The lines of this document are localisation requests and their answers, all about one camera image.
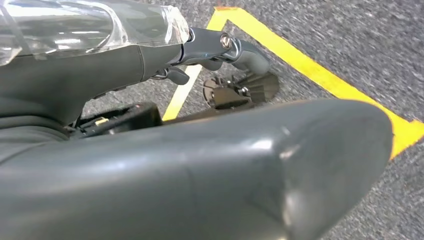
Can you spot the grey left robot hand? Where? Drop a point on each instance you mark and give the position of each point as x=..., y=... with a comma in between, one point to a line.
x=198, y=182

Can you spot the yellow floor tape marking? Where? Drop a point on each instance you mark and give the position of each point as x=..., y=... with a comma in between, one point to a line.
x=298, y=59

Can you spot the black robot foot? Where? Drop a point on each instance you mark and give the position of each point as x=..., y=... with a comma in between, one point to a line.
x=238, y=92

